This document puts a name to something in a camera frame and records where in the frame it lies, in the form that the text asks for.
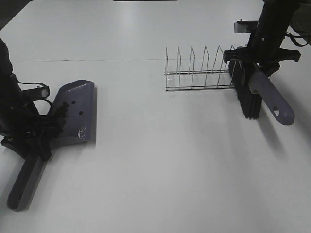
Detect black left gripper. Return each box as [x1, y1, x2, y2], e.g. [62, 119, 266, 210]
[0, 97, 65, 162]

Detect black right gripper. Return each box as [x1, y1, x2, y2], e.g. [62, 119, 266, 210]
[223, 31, 301, 77]

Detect pile of coffee beans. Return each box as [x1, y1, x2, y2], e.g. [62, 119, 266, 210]
[52, 100, 85, 123]

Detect purple plastic dustpan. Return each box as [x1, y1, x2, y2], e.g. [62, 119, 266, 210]
[0, 80, 97, 211]

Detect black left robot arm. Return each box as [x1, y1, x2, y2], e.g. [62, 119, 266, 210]
[0, 41, 65, 161]

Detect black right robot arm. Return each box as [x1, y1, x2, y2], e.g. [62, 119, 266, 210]
[223, 0, 311, 76]

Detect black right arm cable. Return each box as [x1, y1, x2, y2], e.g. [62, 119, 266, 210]
[283, 24, 311, 48]

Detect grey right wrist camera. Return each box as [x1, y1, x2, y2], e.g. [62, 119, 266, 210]
[234, 19, 259, 33]

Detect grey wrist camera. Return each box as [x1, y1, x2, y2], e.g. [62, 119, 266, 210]
[22, 85, 51, 101]
[234, 19, 259, 33]

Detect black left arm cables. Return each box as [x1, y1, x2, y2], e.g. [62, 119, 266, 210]
[14, 80, 68, 139]

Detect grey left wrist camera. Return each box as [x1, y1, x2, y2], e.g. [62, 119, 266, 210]
[22, 85, 51, 101]

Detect chrome wire rack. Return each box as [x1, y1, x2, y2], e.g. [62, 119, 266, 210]
[164, 45, 234, 92]

